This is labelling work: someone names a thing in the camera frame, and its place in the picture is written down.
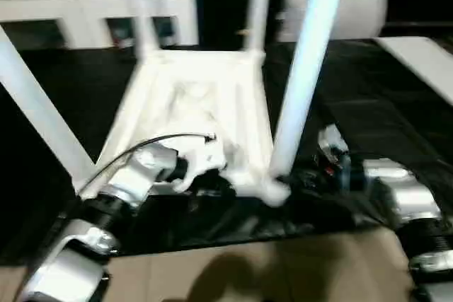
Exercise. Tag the white plastic table leg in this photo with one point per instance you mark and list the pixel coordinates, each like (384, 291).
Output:
(35, 97)
(141, 15)
(260, 5)
(311, 33)

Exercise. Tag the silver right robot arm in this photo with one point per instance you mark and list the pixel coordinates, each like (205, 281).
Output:
(407, 192)

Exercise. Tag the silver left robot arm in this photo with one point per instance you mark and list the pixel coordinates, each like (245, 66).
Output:
(134, 178)

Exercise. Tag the black work mat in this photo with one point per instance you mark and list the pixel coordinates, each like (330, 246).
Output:
(371, 111)

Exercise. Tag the white flat board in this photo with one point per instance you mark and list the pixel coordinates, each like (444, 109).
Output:
(424, 58)

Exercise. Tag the grey cushion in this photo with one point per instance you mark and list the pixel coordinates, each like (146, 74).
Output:
(361, 8)

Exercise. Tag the white glass-door cabinet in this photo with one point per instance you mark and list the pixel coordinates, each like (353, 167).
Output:
(35, 5)

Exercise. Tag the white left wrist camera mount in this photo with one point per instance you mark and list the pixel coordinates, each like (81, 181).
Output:
(184, 181)

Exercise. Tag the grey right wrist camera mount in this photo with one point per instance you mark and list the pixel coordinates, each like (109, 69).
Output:
(329, 136)

